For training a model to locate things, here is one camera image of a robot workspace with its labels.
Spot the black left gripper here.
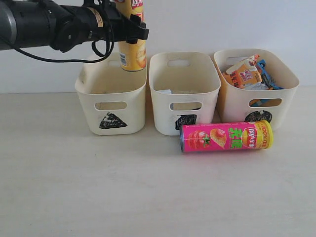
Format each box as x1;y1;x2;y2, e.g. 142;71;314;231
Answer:
83;0;149;44

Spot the yellow Lays chip can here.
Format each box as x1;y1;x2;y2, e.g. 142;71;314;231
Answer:
115;0;147;72

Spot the blue white milk carton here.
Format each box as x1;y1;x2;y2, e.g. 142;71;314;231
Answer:
158;89;172;94

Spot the orange instant noodle packet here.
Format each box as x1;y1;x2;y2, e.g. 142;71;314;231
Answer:
222;54;269;90

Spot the blue instant noodle packet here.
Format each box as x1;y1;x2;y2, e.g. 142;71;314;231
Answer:
248;59;284;108

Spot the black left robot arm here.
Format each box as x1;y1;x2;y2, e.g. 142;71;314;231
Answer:
0;0;149;53

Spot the cream bin triangle mark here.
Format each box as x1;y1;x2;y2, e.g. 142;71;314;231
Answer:
75;53;147;136

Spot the cream bin square mark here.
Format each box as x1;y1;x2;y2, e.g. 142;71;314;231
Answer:
148;52;221;136

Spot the cream bin circle mark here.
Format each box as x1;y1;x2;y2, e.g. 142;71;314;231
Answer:
213;48;300;131

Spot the pink Lays chip can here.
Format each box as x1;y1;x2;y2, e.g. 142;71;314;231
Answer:
180;120;274;153

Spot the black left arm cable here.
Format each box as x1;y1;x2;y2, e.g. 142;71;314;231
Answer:
0;0;116;64

